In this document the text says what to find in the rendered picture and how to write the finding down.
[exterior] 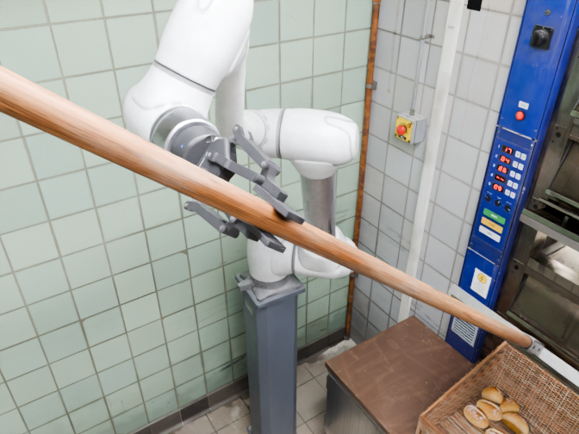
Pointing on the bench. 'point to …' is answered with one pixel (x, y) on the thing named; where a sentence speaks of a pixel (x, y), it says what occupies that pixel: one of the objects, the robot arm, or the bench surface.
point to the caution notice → (481, 282)
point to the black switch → (542, 35)
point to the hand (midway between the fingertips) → (270, 218)
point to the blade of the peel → (519, 331)
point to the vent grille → (467, 331)
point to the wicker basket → (483, 375)
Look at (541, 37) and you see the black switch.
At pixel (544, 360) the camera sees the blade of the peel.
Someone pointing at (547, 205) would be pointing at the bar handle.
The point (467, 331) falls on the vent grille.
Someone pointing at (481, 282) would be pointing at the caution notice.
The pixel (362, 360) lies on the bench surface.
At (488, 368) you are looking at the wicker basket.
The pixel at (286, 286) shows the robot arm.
